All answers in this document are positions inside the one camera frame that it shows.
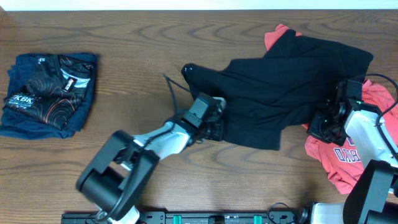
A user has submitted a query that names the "black polo shirt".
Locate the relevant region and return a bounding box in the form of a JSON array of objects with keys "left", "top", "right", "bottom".
[{"left": 182, "top": 29, "right": 373, "bottom": 150}]

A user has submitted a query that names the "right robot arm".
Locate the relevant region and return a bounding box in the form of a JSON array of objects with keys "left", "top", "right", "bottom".
[{"left": 305, "top": 80, "right": 397, "bottom": 223}]

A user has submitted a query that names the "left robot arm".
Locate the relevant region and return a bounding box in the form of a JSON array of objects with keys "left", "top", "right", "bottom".
[{"left": 76, "top": 93, "right": 226, "bottom": 223}]

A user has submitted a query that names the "red t-shirt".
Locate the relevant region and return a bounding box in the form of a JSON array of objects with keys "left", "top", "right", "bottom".
[{"left": 264, "top": 24, "right": 397, "bottom": 194}]

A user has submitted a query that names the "folded black patterned jersey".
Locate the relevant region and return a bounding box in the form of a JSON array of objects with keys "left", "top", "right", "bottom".
[{"left": 4, "top": 55, "right": 95, "bottom": 131}]

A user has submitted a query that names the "folded navy shirt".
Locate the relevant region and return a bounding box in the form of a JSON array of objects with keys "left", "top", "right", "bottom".
[{"left": 0, "top": 52, "right": 99, "bottom": 140}]

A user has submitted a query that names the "black mounting rail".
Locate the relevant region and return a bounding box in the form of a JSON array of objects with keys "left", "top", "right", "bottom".
[{"left": 61, "top": 210, "right": 312, "bottom": 224}]

